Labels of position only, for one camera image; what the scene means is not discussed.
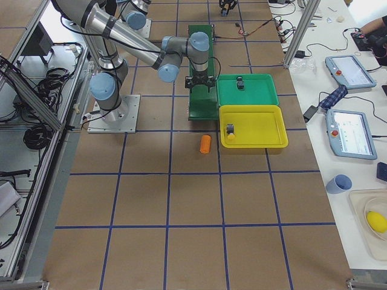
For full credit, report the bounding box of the yellow push button switch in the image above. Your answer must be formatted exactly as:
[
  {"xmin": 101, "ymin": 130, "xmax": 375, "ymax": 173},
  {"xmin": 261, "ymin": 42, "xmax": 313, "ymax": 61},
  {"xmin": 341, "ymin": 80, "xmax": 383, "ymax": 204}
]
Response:
[{"xmin": 226, "ymin": 124, "xmax": 235, "ymax": 140}]

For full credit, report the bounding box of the lower teach pendant tablet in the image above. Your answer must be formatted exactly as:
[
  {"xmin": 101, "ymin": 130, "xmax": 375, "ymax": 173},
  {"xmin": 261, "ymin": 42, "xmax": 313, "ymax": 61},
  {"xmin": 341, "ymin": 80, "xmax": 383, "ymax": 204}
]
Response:
[{"xmin": 325, "ymin": 109, "xmax": 377, "ymax": 160}]

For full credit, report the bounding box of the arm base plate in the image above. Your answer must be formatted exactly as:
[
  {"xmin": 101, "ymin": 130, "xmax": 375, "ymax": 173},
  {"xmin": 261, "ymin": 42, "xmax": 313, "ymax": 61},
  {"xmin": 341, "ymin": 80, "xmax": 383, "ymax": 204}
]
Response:
[
  {"xmin": 135, "ymin": 18, "xmax": 152, "ymax": 39},
  {"xmin": 87, "ymin": 95, "xmax": 140, "ymax": 134}
]

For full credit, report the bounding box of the aluminium frame post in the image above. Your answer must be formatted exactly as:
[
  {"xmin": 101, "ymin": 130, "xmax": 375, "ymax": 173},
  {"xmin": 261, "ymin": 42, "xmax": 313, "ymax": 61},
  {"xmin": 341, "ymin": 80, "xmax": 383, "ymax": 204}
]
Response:
[{"xmin": 283, "ymin": 0, "xmax": 320, "ymax": 68}]

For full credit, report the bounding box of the yellow lemon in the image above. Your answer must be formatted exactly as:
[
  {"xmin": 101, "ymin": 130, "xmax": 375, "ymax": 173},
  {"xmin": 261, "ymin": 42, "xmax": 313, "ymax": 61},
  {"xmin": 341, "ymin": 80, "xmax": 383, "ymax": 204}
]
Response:
[{"xmin": 366, "ymin": 211, "xmax": 386, "ymax": 233}]

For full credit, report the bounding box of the teach pendant tablet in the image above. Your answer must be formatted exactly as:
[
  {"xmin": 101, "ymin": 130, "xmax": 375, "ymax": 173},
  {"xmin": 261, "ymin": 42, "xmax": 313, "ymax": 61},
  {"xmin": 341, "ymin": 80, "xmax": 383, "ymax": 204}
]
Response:
[
  {"xmin": 325, "ymin": 55, "xmax": 376, "ymax": 89},
  {"xmin": 325, "ymin": 109, "xmax": 377, "ymax": 160}
]

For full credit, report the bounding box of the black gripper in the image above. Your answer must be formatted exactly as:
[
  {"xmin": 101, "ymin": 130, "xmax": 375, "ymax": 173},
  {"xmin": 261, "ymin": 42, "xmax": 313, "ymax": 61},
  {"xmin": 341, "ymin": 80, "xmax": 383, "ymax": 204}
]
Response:
[
  {"xmin": 184, "ymin": 71, "xmax": 216, "ymax": 91},
  {"xmin": 219, "ymin": 0, "xmax": 238, "ymax": 16}
]

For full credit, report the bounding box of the upper teach pendant tablet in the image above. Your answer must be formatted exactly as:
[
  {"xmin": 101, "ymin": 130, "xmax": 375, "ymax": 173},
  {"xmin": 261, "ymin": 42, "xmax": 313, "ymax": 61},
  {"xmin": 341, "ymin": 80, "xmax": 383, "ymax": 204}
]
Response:
[{"xmin": 325, "ymin": 55, "xmax": 376, "ymax": 89}]

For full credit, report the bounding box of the beige tray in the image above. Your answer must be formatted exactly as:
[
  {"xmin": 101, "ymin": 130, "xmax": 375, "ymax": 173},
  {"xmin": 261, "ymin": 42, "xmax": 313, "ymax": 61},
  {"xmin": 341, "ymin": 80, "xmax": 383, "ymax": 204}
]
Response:
[{"xmin": 348, "ymin": 189, "xmax": 386, "ymax": 262}]

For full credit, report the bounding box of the blue plastic cup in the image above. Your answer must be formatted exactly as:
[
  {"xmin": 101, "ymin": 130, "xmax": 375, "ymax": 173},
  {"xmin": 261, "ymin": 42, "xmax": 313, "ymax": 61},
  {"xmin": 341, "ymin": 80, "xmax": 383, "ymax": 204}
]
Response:
[{"xmin": 325, "ymin": 174, "xmax": 353, "ymax": 194}]

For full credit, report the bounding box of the green conveyor belt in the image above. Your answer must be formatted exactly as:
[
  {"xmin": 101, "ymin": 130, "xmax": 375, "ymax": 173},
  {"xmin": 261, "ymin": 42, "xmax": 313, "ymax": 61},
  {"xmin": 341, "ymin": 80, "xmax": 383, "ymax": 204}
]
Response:
[{"xmin": 185, "ymin": 25, "xmax": 218, "ymax": 120}]

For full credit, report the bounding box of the orange cylinder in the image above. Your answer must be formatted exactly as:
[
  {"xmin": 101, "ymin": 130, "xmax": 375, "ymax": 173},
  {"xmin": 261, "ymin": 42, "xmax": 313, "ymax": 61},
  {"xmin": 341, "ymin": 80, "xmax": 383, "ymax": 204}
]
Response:
[{"xmin": 200, "ymin": 135, "xmax": 212, "ymax": 154}]

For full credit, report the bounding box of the black power adapter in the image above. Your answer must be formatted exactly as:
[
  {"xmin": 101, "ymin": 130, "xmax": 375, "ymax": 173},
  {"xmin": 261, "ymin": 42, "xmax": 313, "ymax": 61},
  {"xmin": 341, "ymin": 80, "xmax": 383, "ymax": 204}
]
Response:
[{"xmin": 303, "ymin": 105, "xmax": 318, "ymax": 123}]

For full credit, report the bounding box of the green plastic tray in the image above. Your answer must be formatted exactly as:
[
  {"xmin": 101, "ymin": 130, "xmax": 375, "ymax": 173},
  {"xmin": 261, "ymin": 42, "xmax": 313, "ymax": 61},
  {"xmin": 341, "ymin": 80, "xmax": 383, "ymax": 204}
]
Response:
[{"xmin": 216, "ymin": 74, "xmax": 279, "ymax": 106}]

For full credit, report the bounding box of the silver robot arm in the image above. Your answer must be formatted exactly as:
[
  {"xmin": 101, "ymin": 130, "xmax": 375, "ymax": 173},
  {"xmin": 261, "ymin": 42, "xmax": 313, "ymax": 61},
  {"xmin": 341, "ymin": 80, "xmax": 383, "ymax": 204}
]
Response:
[
  {"xmin": 115, "ymin": 1, "xmax": 238, "ymax": 30},
  {"xmin": 53, "ymin": 1, "xmax": 219, "ymax": 120}
]

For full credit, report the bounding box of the small motor controller board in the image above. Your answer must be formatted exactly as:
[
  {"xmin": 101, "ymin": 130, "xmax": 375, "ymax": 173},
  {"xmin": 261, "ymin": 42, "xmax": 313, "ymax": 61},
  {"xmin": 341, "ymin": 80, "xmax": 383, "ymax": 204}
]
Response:
[{"xmin": 238, "ymin": 30, "xmax": 249, "ymax": 36}]

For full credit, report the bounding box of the yellow plastic tray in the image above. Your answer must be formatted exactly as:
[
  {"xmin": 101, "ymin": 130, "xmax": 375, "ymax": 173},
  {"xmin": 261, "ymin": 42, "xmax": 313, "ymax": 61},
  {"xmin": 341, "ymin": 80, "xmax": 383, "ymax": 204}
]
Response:
[{"xmin": 219, "ymin": 105, "xmax": 288, "ymax": 149}]

